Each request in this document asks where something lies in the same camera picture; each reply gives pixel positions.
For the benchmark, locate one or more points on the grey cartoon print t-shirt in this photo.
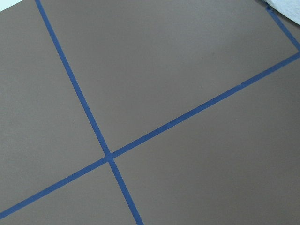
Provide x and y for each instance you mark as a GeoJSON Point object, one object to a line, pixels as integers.
{"type": "Point", "coordinates": [290, 9]}

